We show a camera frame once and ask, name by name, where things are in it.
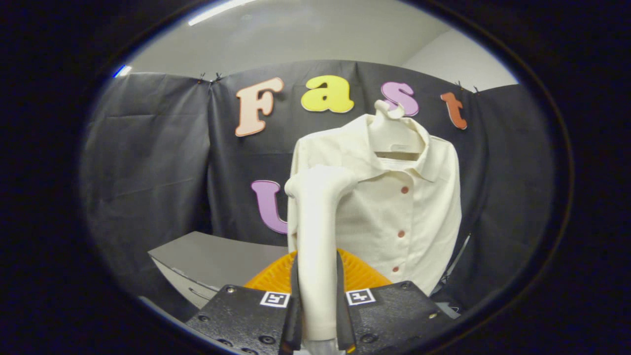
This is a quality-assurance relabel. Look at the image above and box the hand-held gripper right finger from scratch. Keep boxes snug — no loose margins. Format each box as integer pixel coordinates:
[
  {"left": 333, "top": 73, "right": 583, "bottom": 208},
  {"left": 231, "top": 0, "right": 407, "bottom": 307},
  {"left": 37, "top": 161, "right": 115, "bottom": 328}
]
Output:
[{"left": 336, "top": 248, "right": 456, "bottom": 355}]

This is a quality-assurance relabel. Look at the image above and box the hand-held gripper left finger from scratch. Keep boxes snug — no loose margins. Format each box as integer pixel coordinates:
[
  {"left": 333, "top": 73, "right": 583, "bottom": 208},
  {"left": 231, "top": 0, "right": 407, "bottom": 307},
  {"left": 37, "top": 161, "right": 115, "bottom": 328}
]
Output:
[{"left": 185, "top": 250, "right": 302, "bottom": 355}]

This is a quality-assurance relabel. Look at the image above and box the white garment steamer head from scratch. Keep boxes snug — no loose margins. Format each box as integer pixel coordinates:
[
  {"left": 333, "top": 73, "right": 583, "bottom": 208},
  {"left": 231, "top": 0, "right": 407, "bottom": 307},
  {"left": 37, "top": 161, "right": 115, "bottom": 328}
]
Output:
[{"left": 284, "top": 165, "right": 359, "bottom": 342}]

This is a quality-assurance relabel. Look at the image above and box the cream button shirt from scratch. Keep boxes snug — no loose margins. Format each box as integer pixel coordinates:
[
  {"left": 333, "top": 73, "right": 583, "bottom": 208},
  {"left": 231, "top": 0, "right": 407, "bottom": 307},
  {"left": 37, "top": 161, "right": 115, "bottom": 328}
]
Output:
[{"left": 287, "top": 113, "right": 463, "bottom": 296}]

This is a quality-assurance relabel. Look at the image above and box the grey cabinet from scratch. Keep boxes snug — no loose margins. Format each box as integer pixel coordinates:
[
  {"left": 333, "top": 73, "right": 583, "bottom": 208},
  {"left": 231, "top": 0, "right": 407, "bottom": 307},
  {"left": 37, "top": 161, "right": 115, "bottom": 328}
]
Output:
[{"left": 148, "top": 231, "right": 291, "bottom": 310}]

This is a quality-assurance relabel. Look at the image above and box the white plastic hanger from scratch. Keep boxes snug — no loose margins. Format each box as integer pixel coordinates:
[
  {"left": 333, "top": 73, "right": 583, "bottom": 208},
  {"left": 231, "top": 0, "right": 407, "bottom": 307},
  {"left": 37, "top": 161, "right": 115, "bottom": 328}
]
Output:
[{"left": 369, "top": 100, "right": 425, "bottom": 154}]

